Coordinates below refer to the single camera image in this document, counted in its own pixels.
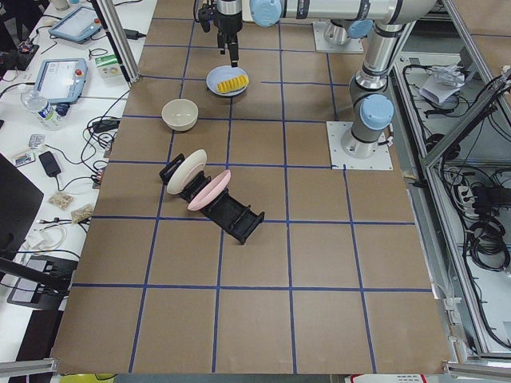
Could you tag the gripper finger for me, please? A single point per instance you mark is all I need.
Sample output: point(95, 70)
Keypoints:
point(221, 43)
point(233, 49)

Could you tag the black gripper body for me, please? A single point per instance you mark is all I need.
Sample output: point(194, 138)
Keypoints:
point(229, 23)

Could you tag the blue plate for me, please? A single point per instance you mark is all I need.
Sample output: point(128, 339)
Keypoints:
point(222, 73)

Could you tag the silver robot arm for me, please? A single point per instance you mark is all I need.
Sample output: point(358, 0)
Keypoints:
point(268, 13)
point(373, 110)

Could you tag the cream plate in rack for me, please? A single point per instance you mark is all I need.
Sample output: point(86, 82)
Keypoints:
point(184, 170)

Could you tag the black plate rack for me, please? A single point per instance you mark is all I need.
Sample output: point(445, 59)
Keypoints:
point(238, 220)

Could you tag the pink plate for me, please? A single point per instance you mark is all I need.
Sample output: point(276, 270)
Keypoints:
point(210, 191)

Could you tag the white bowl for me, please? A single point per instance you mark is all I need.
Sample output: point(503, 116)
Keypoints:
point(180, 114)

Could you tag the green white carton box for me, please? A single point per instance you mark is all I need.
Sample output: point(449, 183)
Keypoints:
point(108, 66)

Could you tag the blue teach pendant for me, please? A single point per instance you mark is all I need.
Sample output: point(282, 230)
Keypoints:
point(62, 80)
point(78, 26)

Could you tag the clear water bottle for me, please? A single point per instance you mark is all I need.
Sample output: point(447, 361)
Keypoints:
point(41, 108)

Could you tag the black monitor corner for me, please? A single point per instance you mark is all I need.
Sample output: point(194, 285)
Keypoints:
point(20, 203)

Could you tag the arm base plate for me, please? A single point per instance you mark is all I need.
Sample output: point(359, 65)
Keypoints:
point(340, 36)
point(379, 155)

